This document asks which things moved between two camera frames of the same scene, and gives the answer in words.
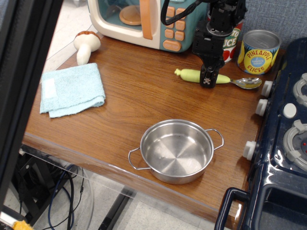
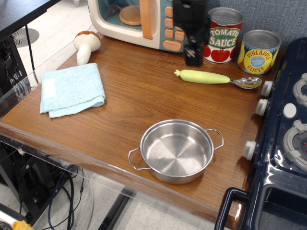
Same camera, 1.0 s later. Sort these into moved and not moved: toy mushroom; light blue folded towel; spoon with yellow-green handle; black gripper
Moved: black gripper
Not moved: toy mushroom; light blue folded towel; spoon with yellow-green handle
